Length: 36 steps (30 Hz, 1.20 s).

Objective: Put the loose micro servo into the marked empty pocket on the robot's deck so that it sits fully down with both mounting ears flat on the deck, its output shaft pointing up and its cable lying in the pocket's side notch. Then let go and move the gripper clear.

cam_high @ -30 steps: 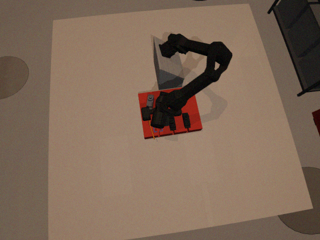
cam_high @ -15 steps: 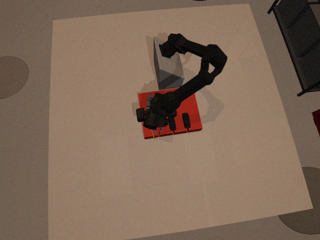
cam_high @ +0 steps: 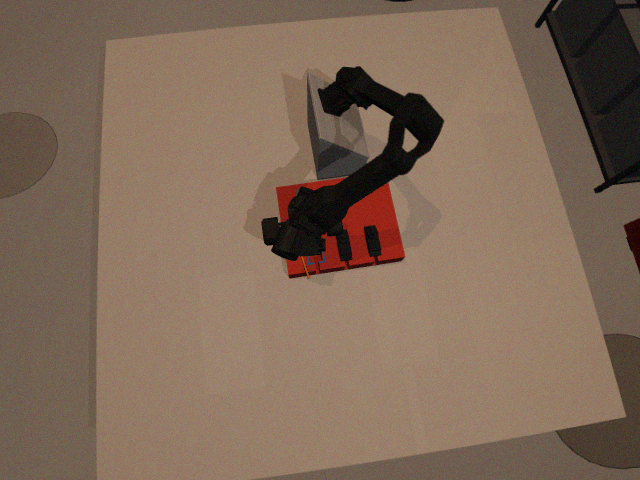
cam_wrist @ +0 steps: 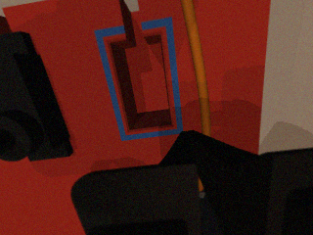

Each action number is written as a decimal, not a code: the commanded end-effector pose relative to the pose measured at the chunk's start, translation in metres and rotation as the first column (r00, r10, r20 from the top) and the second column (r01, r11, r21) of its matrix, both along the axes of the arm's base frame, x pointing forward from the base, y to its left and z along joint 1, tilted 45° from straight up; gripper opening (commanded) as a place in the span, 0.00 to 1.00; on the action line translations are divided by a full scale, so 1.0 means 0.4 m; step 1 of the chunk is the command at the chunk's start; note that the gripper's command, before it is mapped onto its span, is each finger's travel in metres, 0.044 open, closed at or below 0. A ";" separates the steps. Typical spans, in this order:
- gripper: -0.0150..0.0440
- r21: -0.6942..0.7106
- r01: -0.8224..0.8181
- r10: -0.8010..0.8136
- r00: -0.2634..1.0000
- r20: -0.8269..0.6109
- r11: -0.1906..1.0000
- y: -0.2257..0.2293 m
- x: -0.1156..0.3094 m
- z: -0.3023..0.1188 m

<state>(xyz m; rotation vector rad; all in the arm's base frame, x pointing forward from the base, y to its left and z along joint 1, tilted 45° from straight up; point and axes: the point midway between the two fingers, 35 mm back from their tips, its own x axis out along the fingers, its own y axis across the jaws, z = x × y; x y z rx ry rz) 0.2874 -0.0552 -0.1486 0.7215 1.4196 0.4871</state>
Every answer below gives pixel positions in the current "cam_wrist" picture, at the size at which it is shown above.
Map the dark grey micro servo with orange cable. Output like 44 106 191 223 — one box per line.
180 0 223 235

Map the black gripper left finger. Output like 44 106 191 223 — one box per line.
70 131 202 235

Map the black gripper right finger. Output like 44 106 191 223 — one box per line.
188 130 313 235

